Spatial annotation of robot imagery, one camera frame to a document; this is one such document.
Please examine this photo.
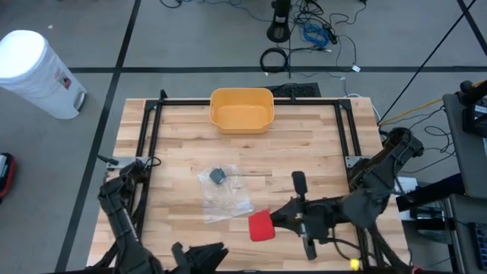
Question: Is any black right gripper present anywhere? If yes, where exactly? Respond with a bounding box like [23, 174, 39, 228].
[268, 170, 346, 262]

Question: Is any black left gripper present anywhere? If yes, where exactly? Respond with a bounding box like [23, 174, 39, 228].
[165, 241, 230, 274]

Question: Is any red bandage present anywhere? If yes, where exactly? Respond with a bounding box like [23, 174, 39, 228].
[247, 209, 276, 243]

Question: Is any clear plastic zip bag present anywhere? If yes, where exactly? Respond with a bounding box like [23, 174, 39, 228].
[197, 163, 256, 224]

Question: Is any dark green bandage roll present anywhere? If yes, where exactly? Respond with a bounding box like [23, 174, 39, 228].
[208, 167, 228, 186]

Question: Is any yellow plastic bin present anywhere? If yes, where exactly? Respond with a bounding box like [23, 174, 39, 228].
[208, 87, 276, 135]

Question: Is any white paper label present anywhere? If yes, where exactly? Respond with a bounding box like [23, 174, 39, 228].
[395, 175, 419, 199]

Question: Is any black perforated mat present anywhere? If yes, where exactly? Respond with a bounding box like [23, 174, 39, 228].
[265, 82, 323, 99]

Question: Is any grey equipment cabinet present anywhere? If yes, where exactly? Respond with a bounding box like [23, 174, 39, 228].
[409, 193, 487, 274]

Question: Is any grey desk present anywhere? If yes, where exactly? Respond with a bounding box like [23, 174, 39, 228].
[442, 92, 487, 200]

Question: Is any black stand base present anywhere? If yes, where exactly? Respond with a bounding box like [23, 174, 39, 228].
[266, 0, 293, 43]

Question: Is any thin black slanted pole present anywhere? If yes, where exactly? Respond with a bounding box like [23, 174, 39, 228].
[377, 0, 479, 126]

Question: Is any red and black device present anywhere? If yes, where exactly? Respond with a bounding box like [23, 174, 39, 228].
[0, 152, 18, 199]

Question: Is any white trash can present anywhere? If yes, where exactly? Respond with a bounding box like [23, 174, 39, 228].
[0, 29, 88, 120]

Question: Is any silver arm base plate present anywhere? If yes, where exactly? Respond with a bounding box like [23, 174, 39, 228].
[107, 155, 151, 169]
[344, 155, 372, 169]

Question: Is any black coiled cable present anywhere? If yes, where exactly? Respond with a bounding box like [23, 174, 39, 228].
[259, 46, 289, 74]

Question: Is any yellow cable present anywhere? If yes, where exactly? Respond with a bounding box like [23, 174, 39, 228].
[377, 78, 487, 127]

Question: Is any blue cable bundle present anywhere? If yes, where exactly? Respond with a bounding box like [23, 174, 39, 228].
[301, 21, 331, 49]

